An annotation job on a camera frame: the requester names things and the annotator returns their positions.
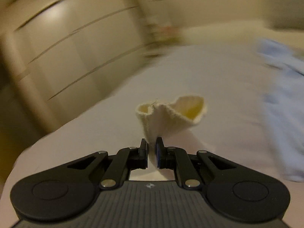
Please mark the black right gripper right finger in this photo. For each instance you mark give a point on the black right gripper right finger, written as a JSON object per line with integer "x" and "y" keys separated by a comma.
{"x": 232, "y": 190}

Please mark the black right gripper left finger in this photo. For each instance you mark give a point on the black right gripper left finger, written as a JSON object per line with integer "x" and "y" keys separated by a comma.
{"x": 70, "y": 189}

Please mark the cream knitted sweater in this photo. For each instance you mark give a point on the cream knitted sweater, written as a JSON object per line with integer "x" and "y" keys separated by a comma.
{"x": 173, "y": 122}

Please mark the white bed sheet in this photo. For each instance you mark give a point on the white bed sheet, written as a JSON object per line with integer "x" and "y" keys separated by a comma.
{"x": 231, "y": 79}

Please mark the light blue garment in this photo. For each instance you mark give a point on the light blue garment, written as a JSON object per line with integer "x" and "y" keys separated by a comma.
{"x": 283, "y": 107}

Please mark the cream wardrobe with panel doors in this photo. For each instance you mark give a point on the cream wardrobe with panel doors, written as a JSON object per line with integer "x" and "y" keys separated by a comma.
{"x": 66, "y": 55}

